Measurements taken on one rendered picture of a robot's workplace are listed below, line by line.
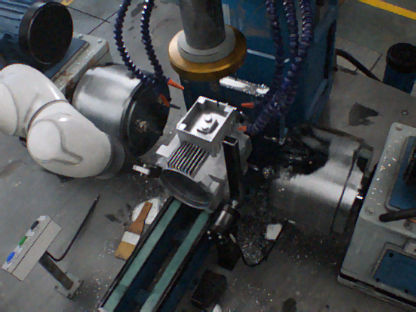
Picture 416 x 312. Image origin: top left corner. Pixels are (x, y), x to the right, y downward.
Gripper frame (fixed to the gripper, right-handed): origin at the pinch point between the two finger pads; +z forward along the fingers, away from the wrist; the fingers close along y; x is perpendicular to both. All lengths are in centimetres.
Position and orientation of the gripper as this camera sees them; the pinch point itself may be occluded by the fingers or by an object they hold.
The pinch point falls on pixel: (151, 170)
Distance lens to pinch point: 111.3
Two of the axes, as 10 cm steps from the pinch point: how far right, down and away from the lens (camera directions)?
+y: -8.7, -3.2, 3.8
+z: 3.5, 1.5, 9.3
